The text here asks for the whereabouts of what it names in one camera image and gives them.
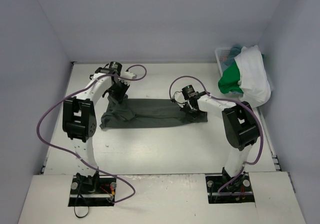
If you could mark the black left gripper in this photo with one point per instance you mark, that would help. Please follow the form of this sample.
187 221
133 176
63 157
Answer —
119 92

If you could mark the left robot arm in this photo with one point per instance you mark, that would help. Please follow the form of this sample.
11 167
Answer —
80 122

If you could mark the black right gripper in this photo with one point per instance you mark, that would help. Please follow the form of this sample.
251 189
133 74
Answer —
189 106

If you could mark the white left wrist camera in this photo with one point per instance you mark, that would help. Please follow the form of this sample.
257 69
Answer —
128 76

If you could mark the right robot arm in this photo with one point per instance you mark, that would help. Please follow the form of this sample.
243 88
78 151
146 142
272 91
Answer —
241 128

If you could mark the white t shirt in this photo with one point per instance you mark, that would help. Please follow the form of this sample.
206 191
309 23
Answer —
253 78

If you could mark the grey t shirt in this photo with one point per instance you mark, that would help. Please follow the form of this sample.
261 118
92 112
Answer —
146 113

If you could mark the light blue garment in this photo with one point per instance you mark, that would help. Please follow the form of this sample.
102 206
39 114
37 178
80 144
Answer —
234 51

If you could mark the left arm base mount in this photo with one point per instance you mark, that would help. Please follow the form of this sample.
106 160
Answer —
84 195

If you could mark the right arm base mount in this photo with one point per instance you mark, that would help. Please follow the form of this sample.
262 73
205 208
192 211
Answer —
240 191

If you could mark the white laundry basket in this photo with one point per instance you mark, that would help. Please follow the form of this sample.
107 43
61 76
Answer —
221 55

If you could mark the green t shirt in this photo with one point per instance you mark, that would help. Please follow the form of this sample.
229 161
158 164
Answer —
229 80

